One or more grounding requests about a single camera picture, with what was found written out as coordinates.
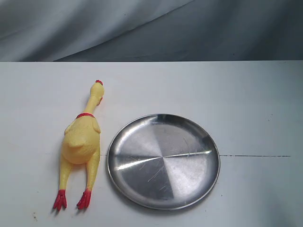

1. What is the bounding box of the yellow rubber chicken toy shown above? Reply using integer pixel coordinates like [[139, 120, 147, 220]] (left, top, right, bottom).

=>
[[53, 80, 104, 211]]

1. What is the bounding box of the grey backdrop cloth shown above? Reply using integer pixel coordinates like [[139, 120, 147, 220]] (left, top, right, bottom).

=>
[[0, 0, 303, 61]]

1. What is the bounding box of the round stainless steel plate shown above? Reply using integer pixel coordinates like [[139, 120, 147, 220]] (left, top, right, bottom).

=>
[[107, 114, 221, 210]]

